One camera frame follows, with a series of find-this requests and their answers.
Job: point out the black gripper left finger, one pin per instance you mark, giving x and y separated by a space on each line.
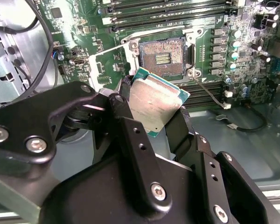
25 116

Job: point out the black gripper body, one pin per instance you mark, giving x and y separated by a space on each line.
95 198

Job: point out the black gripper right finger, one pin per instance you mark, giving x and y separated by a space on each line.
217 191

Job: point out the metal socket cover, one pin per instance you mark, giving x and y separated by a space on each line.
92 70

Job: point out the metal locking lever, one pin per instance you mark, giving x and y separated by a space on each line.
207 91

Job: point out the silver CPU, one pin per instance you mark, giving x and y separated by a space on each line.
154 100

